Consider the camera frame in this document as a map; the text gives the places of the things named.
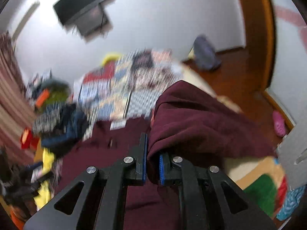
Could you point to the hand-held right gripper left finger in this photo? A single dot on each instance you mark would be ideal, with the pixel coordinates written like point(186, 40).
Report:
point(143, 165)

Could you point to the maroon garment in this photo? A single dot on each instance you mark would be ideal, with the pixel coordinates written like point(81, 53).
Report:
point(201, 124)

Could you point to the grey panel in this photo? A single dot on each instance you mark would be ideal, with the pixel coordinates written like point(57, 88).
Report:
point(295, 146)

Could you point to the black wall television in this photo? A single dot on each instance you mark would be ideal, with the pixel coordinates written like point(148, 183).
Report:
point(81, 2)

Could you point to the small black wall monitor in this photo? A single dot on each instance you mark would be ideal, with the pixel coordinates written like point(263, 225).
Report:
point(92, 20)

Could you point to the yellow curved object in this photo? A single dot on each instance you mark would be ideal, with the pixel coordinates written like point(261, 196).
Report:
point(110, 57)

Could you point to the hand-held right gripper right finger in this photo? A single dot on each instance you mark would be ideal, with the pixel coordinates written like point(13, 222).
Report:
point(162, 170)

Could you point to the orange box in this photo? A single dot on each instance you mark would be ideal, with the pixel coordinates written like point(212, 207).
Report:
point(42, 98)

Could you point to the grey backpack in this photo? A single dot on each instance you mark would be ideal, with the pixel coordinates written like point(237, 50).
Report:
point(205, 52)

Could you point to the colourful plush floor mat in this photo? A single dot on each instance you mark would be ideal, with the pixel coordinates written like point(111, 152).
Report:
point(261, 186)

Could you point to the red plush toy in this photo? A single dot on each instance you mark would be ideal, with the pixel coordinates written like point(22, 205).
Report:
point(25, 139)

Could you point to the pink shoe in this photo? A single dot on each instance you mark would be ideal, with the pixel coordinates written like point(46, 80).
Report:
point(278, 123)

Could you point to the orange bin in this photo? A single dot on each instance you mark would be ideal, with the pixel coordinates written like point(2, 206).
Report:
point(16, 218)

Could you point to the yellow garment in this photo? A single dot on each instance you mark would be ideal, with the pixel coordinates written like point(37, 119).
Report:
point(46, 172)

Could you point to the patchwork patterned bedspread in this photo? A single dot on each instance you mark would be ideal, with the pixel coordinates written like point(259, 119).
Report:
point(124, 83)

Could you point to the black floral dotted garment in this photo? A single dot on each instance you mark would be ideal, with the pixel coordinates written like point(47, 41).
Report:
point(45, 122)

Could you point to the striped pink curtain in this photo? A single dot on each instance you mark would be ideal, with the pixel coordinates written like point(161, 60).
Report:
point(10, 88)

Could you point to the teal patterned cloth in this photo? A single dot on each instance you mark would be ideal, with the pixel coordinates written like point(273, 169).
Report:
point(291, 203)

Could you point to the dark navy folded garment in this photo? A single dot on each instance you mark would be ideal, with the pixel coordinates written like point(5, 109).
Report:
point(70, 129)

